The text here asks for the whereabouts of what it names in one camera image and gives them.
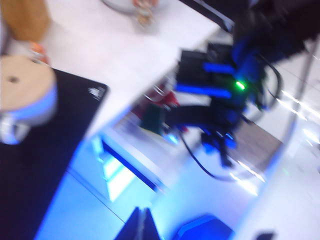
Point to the dark blue rounded block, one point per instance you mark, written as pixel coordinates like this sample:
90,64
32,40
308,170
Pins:
205,227

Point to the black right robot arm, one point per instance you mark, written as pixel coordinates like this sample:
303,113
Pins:
275,25

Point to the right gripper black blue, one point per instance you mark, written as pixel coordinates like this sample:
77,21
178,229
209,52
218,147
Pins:
225,112

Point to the small orange fox figurine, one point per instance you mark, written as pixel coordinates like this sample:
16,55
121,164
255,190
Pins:
37,51

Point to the yellow tea tin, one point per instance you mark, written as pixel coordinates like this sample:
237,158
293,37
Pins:
22,20

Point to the orange-haired anime girl figurine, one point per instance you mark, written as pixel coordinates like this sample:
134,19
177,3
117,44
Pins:
145,17

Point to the white desk fan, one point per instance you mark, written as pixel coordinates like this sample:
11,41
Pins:
117,5

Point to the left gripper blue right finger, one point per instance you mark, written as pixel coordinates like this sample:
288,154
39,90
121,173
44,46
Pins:
150,227

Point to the white ceramic mug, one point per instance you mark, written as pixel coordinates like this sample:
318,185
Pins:
37,112

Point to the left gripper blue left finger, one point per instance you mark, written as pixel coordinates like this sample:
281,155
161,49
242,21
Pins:
135,227

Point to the red packet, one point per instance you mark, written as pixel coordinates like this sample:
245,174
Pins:
171,98

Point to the black Corsair mouse pad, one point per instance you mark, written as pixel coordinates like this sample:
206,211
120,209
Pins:
37,187

